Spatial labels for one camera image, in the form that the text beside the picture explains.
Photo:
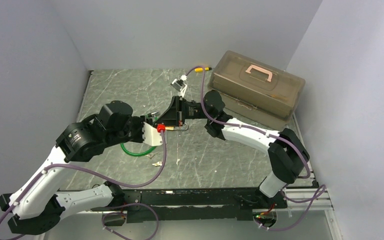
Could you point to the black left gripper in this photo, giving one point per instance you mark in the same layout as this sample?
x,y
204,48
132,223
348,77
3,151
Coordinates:
x,y
138,120

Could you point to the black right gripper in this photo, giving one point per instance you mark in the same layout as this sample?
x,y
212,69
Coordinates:
x,y
171,117

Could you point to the green cable lock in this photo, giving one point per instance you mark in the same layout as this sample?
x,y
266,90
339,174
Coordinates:
x,y
137,150

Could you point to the small silver key pair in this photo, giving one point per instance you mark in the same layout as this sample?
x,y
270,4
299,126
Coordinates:
x,y
151,155

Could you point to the silver key bunch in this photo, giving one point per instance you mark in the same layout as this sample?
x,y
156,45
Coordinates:
x,y
158,164

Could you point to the brass padlock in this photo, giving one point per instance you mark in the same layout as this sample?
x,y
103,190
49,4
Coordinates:
x,y
181,128

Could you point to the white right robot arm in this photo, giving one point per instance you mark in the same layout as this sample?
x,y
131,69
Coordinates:
x,y
287,155

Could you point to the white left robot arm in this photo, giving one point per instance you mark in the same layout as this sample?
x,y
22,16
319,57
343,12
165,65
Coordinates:
x,y
38,206

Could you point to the yellow screwdriver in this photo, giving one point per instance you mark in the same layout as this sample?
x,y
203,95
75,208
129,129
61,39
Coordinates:
x,y
202,69

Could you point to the translucent brown toolbox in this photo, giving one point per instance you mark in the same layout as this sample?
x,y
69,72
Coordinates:
x,y
257,91

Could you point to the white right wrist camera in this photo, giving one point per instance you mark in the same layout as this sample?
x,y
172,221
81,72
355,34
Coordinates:
x,y
180,85

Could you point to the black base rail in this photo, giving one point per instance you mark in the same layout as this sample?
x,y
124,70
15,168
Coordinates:
x,y
240,203

